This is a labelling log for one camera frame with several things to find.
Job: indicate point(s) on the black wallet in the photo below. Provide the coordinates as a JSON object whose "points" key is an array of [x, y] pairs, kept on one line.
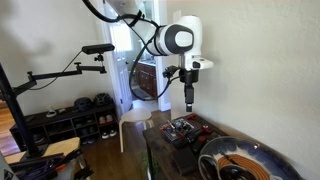
{"points": [[185, 161]]}

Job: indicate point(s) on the clear glass bowl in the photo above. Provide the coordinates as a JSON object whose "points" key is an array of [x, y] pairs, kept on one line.
{"points": [[208, 168]]}

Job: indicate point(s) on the white door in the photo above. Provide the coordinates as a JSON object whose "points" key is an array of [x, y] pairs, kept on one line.
{"points": [[118, 66]]}

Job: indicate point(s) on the orange pen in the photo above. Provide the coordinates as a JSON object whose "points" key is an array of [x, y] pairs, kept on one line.
{"points": [[164, 127]]}

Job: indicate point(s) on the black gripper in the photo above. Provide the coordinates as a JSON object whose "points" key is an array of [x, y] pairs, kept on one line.
{"points": [[190, 78]]}

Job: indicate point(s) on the small red object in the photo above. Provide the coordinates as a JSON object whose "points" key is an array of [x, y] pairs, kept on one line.
{"points": [[205, 129]]}

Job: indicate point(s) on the light wooden board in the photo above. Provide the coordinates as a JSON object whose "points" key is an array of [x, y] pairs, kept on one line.
{"points": [[50, 150]]}

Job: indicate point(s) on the dark wooden console table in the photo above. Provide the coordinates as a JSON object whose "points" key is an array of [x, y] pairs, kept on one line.
{"points": [[163, 153]]}

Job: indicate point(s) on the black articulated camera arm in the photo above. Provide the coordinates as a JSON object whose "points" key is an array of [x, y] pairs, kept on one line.
{"points": [[66, 71]]}

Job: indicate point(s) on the dark shoe shelf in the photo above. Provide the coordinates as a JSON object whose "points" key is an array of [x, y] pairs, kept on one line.
{"points": [[63, 125]]}

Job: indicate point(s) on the white round stool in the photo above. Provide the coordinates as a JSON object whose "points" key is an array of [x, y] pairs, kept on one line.
{"points": [[135, 116]]}

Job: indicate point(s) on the brown kitchen cabinet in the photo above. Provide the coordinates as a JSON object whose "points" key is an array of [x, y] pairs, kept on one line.
{"points": [[146, 78]]}

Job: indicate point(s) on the black tray with tools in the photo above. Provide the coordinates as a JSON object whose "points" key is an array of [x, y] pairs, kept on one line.
{"points": [[176, 129]]}

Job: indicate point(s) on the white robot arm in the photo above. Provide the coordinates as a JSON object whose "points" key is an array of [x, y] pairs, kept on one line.
{"points": [[176, 38]]}

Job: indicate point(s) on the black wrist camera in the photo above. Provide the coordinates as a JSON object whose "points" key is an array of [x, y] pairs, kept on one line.
{"points": [[170, 72]]}

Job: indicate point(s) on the black stand pole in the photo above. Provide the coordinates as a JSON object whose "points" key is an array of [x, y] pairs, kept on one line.
{"points": [[16, 113]]}

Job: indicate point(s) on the black stereo camera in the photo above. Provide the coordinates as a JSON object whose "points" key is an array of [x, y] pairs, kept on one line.
{"points": [[98, 48]]}

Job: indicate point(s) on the black bicycle helmet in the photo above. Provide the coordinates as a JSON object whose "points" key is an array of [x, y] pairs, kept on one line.
{"points": [[103, 99], [83, 104]]}

